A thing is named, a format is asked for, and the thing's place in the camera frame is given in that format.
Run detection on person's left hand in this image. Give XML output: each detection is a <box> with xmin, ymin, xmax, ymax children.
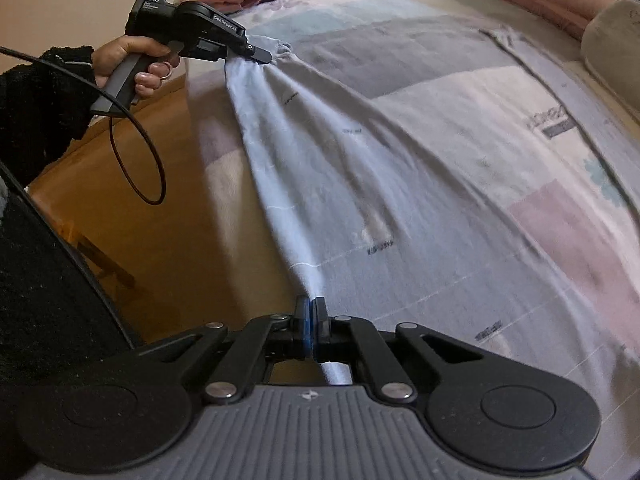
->
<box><xmin>92</xmin><ymin>37</ymin><xmax>181</xmax><ymax>106</ymax></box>

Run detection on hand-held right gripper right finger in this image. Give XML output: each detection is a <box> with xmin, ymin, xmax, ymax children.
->
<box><xmin>312</xmin><ymin>297</ymin><xmax>484</xmax><ymax>404</ymax></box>

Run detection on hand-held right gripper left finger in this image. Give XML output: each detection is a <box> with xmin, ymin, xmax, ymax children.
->
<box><xmin>145</xmin><ymin>296</ymin><xmax>312</xmax><ymax>406</ymax></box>

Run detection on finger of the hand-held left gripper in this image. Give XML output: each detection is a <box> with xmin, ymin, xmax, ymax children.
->
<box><xmin>227</xmin><ymin>40</ymin><xmax>274</xmax><ymax>66</ymax></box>

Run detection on grey pants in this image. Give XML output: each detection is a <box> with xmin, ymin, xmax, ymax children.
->
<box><xmin>225</xmin><ymin>35</ymin><xmax>640</xmax><ymax>480</ymax></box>

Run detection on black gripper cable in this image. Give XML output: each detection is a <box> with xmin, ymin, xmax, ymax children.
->
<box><xmin>0</xmin><ymin>45</ymin><xmax>166</xmax><ymax>207</ymax></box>

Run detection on grey cat face cushion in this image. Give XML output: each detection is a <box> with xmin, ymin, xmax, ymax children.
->
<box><xmin>581</xmin><ymin>0</ymin><xmax>640</xmax><ymax>128</ymax></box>

